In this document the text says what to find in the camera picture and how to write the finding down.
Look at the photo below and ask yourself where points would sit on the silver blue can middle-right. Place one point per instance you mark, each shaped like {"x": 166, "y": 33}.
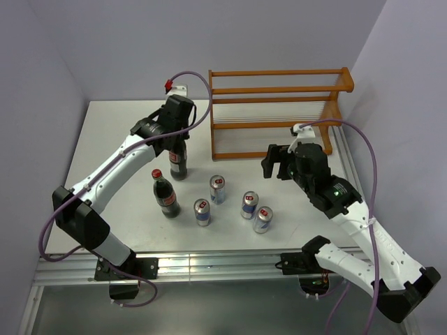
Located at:
{"x": 249, "y": 204}

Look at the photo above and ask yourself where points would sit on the silver blue can rear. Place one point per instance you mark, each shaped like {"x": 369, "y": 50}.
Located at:
{"x": 217, "y": 189}

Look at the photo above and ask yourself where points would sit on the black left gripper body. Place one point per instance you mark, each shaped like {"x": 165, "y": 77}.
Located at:
{"x": 184, "y": 135}

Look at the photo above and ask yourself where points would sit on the aluminium front rail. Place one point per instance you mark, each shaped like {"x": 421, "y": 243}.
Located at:
{"x": 79, "y": 269}

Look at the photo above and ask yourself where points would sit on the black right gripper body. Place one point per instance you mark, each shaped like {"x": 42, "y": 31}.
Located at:
{"x": 291, "y": 167}

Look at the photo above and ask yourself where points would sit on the silver blue can front-right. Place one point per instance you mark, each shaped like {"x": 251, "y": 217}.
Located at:
{"x": 263, "y": 219}

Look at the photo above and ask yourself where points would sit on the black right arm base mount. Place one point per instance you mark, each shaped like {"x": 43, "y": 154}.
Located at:
{"x": 312, "y": 278}

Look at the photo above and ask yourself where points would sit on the silver blue can front-left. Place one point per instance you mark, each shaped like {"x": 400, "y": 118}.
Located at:
{"x": 202, "y": 212}

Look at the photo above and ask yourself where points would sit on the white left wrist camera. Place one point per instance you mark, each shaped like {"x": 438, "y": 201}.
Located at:
{"x": 175, "y": 89}

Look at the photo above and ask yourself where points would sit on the cola glass bottle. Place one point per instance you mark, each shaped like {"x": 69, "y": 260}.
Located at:
{"x": 165, "y": 195}
{"x": 178, "y": 158}

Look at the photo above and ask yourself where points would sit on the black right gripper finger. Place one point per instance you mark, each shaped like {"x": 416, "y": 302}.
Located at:
{"x": 267, "y": 163}
{"x": 280, "y": 154}

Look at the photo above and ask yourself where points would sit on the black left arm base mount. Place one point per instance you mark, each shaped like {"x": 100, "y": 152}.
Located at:
{"x": 125, "y": 282}

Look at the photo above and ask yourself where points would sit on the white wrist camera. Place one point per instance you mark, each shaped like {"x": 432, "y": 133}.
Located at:
{"x": 175, "y": 89}
{"x": 301, "y": 132}

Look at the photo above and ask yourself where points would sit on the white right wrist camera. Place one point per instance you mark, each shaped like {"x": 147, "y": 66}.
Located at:
{"x": 301, "y": 132}

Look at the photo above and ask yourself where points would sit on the orange wooden shelf rack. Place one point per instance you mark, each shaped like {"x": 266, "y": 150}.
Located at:
{"x": 242, "y": 115}

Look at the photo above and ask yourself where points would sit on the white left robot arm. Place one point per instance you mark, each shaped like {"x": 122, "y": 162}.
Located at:
{"x": 79, "y": 208}

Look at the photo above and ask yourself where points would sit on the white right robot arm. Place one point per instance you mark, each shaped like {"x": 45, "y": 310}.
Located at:
{"x": 392, "y": 276}

